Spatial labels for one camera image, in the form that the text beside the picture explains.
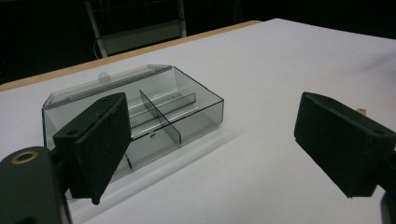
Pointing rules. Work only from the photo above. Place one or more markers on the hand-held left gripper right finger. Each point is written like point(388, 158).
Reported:
point(339, 140)

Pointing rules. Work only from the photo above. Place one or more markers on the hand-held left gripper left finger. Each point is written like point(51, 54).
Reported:
point(99, 146)

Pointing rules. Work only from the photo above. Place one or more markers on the clear grey plastic compartment box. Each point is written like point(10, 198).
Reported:
point(174, 109)

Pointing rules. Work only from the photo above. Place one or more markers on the small brown object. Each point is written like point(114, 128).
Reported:
point(362, 111)

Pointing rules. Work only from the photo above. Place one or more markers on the white metal stand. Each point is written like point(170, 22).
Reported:
point(137, 28)

